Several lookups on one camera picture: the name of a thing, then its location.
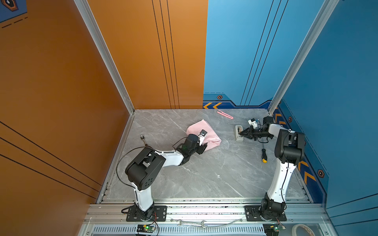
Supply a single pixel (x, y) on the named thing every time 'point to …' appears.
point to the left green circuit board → (145, 228)
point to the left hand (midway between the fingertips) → (202, 139)
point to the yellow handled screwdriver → (264, 156)
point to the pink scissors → (221, 112)
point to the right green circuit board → (271, 229)
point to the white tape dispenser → (239, 138)
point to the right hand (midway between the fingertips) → (240, 133)
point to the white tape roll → (295, 227)
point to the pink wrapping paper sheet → (211, 138)
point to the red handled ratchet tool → (142, 137)
